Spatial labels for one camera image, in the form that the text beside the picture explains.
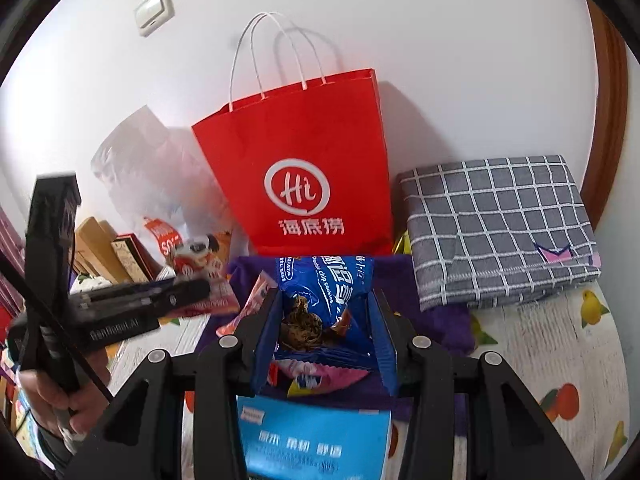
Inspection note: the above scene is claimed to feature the purple towel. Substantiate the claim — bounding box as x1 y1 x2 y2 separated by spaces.
195 255 476 411

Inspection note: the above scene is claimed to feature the black cable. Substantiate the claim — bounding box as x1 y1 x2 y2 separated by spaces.
0 252 113 403

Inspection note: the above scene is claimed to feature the grey checked folded cloth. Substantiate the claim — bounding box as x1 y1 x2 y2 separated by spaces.
397 155 602 312

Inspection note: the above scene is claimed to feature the brown wooden door trim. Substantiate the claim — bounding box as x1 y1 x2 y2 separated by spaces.
580 0 630 216

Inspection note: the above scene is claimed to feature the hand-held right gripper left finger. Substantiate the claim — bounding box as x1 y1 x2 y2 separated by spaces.
65 287 283 480

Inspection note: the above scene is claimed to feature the red white panda packet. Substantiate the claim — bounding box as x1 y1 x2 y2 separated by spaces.
160 235 242 318

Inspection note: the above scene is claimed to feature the blue tissue pack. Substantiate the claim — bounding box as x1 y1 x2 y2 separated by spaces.
236 395 393 480

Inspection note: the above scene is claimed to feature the white plastic bag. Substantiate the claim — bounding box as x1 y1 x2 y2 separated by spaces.
90 105 251 281

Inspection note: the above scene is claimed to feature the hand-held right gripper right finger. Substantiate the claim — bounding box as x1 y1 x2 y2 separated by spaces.
367 289 586 480

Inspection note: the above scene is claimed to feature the white light switch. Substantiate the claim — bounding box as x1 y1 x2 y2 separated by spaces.
133 0 176 37

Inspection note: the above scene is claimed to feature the person's left hand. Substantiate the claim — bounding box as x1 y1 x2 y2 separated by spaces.
17 345 112 443

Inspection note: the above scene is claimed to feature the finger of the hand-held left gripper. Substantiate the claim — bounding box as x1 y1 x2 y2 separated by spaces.
69 279 212 317

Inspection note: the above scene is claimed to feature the long pink strip packet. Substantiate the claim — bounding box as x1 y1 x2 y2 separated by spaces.
216 270 278 337

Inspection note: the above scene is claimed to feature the fruit print tablecloth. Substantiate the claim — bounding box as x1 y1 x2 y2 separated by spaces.
100 280 632 480

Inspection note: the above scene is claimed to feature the blue cookie packet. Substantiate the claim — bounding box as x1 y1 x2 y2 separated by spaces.
274 255 381 371

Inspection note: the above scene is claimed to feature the magenta snack packet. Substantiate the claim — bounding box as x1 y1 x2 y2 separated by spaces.
267 357 373 398

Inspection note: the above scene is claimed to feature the patterned brown box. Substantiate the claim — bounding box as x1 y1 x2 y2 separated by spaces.
110 232 161 283

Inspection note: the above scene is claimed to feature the red paper bag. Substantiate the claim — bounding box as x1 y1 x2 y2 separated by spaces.
191 11 396 257

